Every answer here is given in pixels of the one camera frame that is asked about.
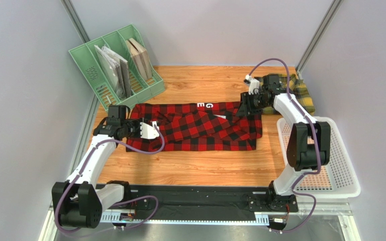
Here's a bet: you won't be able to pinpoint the red black plaid shirt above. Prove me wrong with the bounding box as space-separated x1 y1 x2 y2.
127 101 263 152

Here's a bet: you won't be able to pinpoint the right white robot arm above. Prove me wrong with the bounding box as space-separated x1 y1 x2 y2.
236 75 331 196

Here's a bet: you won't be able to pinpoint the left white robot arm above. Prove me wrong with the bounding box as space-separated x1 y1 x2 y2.
52 105 149 232

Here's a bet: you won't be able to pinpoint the yellow plaid folded shirt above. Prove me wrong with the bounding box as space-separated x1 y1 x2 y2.
254 73 316 115

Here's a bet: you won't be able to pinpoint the grey spiral notebooks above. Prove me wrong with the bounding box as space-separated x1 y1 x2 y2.
94 45 132 99

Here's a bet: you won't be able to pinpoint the green file organizer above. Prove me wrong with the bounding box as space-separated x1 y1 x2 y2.
69 25 165 110

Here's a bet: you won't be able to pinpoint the brown books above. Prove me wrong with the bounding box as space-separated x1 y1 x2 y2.
125 38 152 81

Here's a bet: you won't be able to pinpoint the white plastic basket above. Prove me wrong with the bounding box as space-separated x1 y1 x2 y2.
274 116 361 200

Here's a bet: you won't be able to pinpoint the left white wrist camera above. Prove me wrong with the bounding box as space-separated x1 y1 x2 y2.
140 121 160 140

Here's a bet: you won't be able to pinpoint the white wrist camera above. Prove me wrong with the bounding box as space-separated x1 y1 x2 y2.
244 75 260 95
140 121 160 140

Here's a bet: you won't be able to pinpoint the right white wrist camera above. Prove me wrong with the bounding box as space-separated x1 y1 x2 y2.
244 75 260 95

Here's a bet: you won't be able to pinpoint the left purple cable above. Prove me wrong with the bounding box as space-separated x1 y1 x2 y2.
54 122 166 233

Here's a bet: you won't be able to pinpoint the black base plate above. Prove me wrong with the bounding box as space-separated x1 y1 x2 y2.
114 185 299 222

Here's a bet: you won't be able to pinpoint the aluminium frame rail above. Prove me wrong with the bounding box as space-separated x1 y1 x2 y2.
39 197 361 241

